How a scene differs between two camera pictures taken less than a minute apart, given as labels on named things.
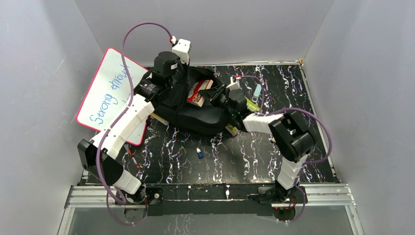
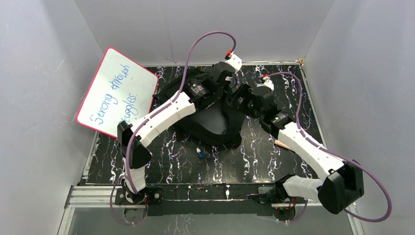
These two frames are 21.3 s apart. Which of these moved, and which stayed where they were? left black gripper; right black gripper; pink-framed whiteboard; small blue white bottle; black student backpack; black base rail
Moved: black student backpack; right black gripper; left black gripper
Stayed: small blue white bottle; pink-framed whiteboard; black base rail
